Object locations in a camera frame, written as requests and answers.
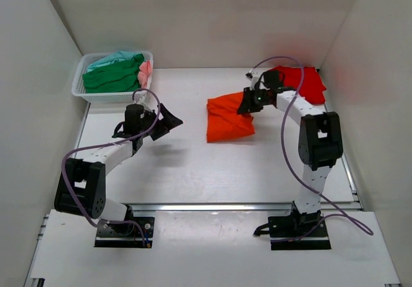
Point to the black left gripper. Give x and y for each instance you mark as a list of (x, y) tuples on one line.
[(168, 121)]

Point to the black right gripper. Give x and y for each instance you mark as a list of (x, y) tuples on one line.
[(246, 106)]

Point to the orange t shirt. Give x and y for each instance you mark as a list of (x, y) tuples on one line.
[(223, 122)]

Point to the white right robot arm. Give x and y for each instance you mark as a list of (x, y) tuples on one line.
[(319, 144)]

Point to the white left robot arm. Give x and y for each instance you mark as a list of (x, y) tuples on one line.
[(82, 185)]

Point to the pink t shirt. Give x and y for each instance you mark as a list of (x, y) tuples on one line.
[(145, 71)]

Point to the folded red t shirt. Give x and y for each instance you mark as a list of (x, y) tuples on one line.
[(312, 89)]

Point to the green t shirt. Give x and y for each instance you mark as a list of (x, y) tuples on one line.
[(118, 77)]

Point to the teal t shirt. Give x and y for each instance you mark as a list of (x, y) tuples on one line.
[(118, 56)]

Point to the white plastic laundry basket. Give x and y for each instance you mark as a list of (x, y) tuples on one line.
[(78, 88)]

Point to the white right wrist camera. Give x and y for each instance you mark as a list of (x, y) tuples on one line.
[(253, 78)]

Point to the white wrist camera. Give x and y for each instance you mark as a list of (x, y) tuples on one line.
[(253, 78), (141, 98)]

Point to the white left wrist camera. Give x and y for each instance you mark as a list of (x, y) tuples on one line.
[(141, 98)]

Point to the aluminium table rail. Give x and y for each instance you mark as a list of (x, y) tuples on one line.
[(181, 171)]

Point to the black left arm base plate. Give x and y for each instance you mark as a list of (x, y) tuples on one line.
[(127, 235)]

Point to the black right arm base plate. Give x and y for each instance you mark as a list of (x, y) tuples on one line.
[(289, 232)]

